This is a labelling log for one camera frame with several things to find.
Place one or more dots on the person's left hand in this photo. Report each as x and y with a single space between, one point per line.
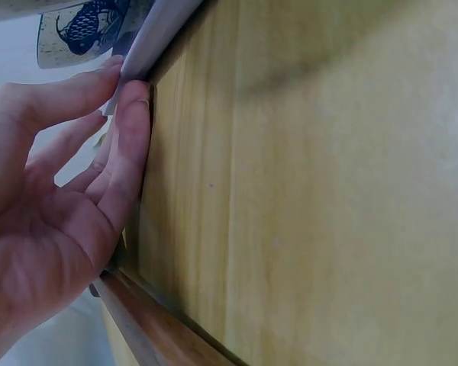
42 236

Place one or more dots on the brown wooden stick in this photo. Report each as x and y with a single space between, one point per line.
156 328

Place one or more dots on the ceramic cup with blue fish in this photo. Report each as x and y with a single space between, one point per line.
76 36

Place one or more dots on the cream speckled ceramic dish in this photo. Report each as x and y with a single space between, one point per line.
19 8

